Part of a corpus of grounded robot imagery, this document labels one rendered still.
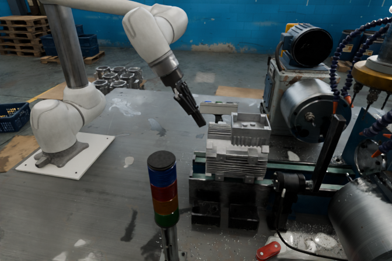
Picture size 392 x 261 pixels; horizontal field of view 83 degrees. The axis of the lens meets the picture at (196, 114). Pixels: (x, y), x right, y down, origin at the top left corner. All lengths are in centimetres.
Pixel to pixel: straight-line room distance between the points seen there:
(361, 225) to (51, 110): 112
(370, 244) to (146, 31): 73
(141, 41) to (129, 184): 60
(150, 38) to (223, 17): 554
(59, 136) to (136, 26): 67
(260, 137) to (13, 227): 90
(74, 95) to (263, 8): 545
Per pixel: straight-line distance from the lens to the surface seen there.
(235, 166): 76
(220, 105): 99
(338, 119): 64
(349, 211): 65
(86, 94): 123
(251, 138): 73
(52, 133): 116
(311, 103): 101
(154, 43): 70
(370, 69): 78
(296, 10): 630
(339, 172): 103
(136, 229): 89
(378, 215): 62
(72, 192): 108
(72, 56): 119
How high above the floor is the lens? 153
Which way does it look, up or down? 30 degrees down
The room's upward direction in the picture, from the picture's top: straight up
